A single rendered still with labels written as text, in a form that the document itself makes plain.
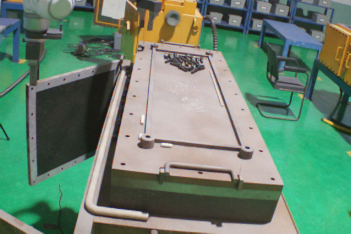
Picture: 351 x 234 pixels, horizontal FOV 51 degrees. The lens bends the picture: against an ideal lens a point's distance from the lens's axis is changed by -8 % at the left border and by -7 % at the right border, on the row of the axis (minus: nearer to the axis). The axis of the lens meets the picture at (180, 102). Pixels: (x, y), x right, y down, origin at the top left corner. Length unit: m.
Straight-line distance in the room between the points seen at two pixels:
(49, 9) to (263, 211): 0.80
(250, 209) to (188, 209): 0.17
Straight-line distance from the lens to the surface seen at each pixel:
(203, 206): 1.07
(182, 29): 3.96
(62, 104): 2.02
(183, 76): 1.71
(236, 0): 9.75
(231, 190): 1.05
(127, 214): 1.04
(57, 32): 1.32
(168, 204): 1.06
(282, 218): 1.18
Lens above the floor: 1.91
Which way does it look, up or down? 22 degrees down
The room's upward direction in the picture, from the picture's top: 9 degrees clockwise
